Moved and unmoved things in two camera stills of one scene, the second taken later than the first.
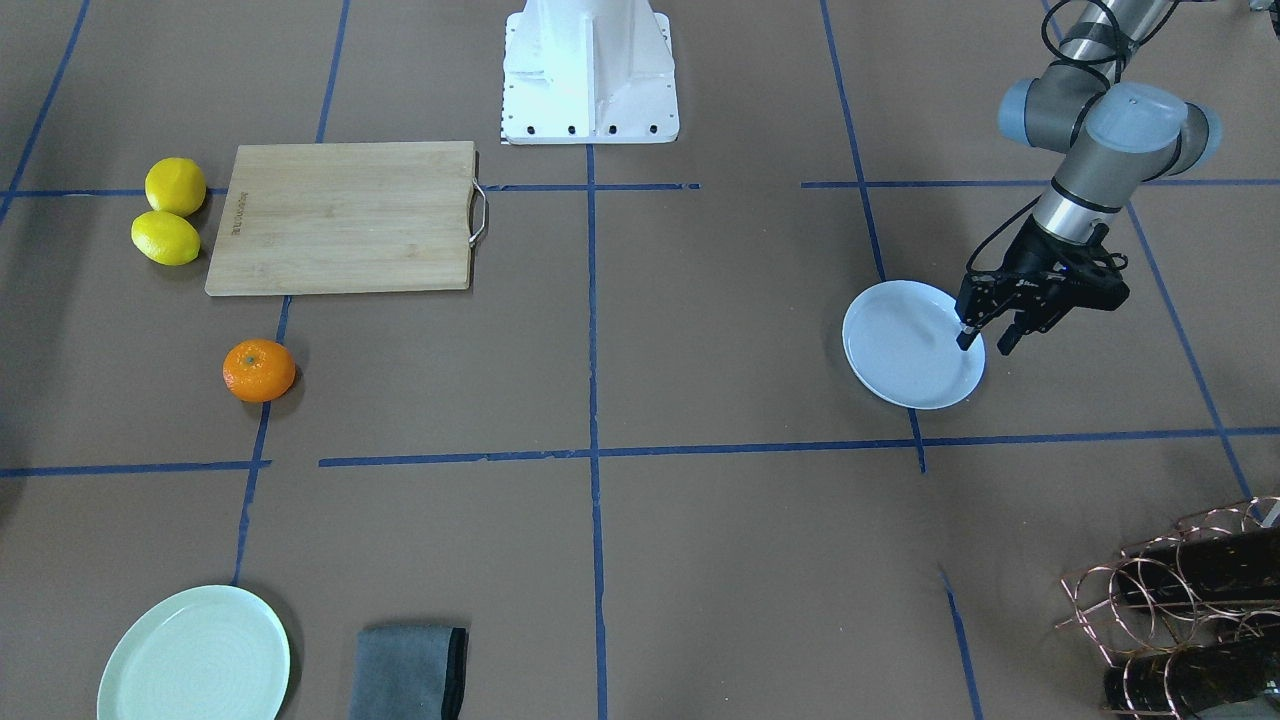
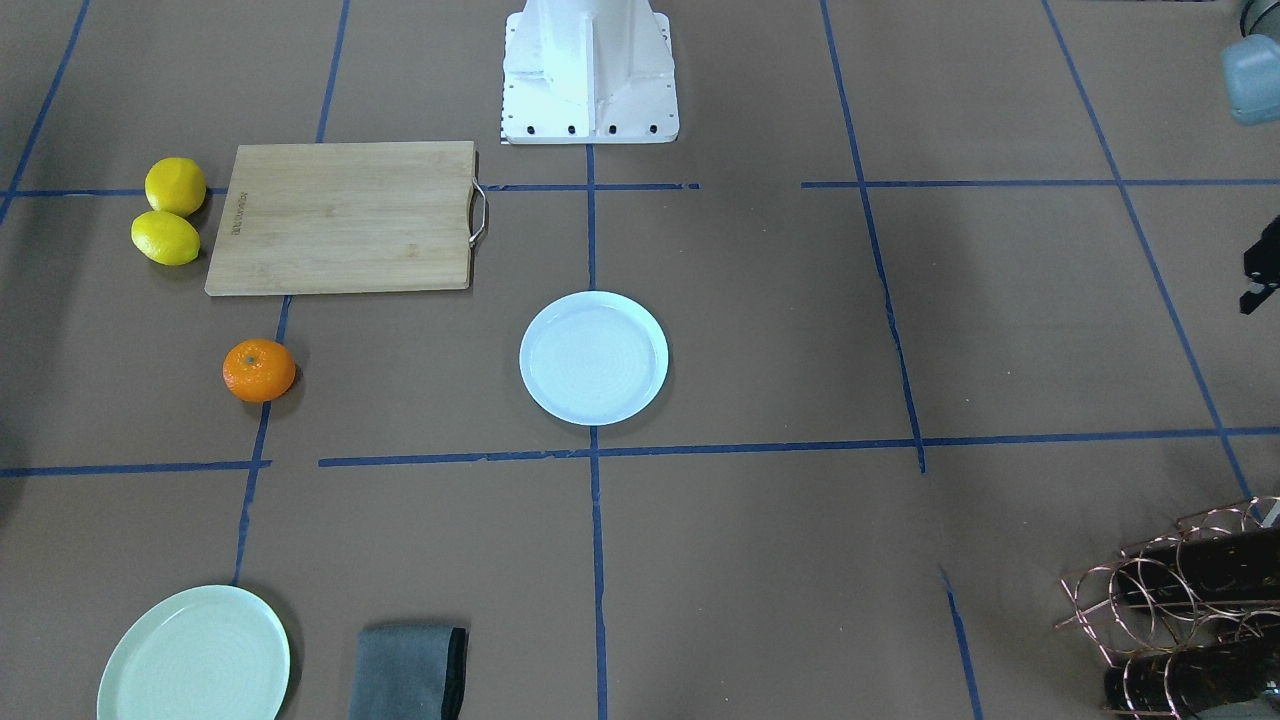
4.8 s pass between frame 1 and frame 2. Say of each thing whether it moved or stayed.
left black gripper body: moved
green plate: stayed
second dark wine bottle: stayed
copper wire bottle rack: stayed
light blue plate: moved
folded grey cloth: stayed
